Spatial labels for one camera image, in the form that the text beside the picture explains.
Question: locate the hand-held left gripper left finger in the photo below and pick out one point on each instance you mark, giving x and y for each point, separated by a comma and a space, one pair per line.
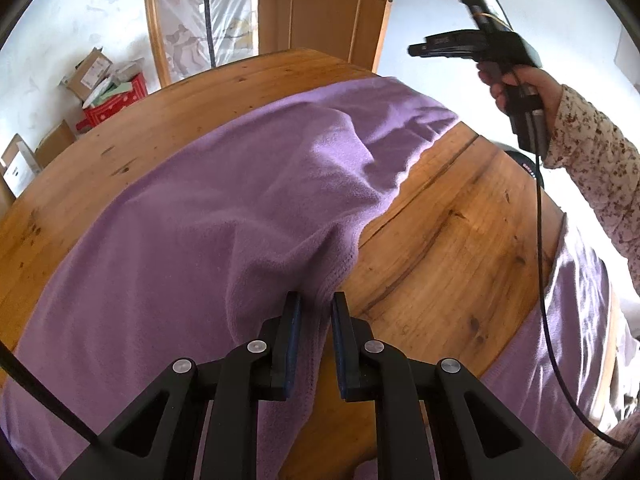
294, 350

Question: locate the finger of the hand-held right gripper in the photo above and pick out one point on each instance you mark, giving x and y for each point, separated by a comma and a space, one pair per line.
445, 49

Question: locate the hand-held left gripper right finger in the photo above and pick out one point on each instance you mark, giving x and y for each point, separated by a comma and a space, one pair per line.
340, 350

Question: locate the purple fleece garment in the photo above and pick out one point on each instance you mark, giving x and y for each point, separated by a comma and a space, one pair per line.
200, 220

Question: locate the person's right forearm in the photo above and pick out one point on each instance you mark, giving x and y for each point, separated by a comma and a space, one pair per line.
600, 170

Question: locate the person's right hand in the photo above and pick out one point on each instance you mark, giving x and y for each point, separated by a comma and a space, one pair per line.
545, 85

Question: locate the dark round object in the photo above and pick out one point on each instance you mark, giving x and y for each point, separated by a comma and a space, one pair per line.
525, 165

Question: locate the wooden door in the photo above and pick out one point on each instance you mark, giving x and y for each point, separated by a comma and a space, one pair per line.
320, 15

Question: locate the clear plastic door curtain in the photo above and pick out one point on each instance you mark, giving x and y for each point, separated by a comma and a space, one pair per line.
185, 10

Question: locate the red printed box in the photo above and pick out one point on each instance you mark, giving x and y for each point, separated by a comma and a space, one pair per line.
117, 102

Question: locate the plain brown cardboard box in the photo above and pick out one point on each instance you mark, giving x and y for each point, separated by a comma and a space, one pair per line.
55, 142

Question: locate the open white cardboard box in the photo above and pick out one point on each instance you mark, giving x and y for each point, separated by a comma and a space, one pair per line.
20, 170

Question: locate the open labelled cardboard box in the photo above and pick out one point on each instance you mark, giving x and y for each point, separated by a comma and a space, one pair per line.
90, 72

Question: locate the wooden door frame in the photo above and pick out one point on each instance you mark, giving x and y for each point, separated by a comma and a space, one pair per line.
152, 20

